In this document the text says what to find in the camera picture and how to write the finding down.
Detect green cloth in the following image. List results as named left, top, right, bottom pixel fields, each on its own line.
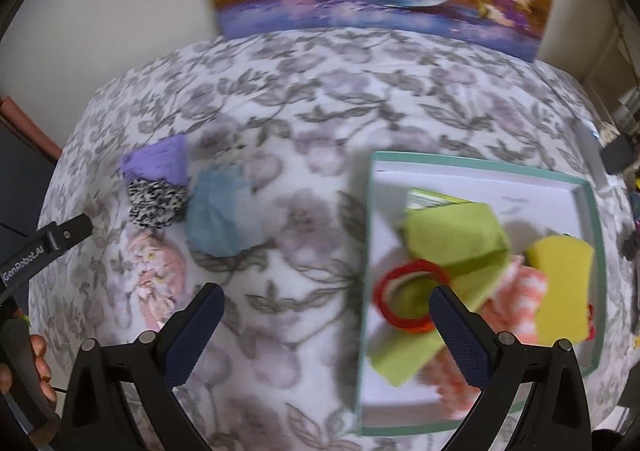
left=367, top=201, right=512, bottom=387

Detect grey floral blanket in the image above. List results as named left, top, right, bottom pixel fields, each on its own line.
left=27, top=28, right=636, bottom=451

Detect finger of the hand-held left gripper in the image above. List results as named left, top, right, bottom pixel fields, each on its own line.
left=37, top=213, right=94, bottom=260

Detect person's left hand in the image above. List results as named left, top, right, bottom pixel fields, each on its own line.
left=30, top=335, right=59, bottom=407

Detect purple cloth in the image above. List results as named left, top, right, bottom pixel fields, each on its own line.
left=120, top=135, right=190, bottom=186

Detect green tissue pack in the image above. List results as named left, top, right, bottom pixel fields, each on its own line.
left=405, top=188, right=472, bottom=210

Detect pink floral cloth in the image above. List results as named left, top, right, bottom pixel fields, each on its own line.
left=120, top=228, right=187, bottom=328

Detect white plastic bar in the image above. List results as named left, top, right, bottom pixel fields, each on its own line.
left=575, top=123, right=619, bottom=192

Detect black cabinet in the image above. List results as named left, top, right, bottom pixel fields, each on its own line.
left=0, top=121, right=62, bottom=252

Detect reddish-brown board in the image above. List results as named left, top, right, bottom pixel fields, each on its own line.
left=0, top=97, right=63, bottom=158

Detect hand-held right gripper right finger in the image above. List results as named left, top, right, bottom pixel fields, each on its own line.
left=429, top=285, right=593, bottom=451

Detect white box with teal rim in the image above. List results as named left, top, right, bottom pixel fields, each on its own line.
left=357, top=151, right=607, bottom=437

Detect black and white scrunchie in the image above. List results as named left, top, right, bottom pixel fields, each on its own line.
left=128, top=178, right=190, bottom=230

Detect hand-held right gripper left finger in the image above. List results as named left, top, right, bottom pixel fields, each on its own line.
left=57, top=282, right=226, bottom=451

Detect blue face mask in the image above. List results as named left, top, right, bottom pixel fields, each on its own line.
left=186, top=166, right=267, bottom=258

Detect pink and white checked cloth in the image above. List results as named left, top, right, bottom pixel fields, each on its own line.
left=425, top=253, right=548, bottom=414

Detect dark grey object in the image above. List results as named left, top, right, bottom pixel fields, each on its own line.
left=600, top=136, right=634, bottom=174

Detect red tape ring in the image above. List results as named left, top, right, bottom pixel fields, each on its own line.
left=372, top=259, right=451, bottom=335

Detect yellow sponge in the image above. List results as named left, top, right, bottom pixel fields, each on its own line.
left=524, top=236, right=596, bottom=344

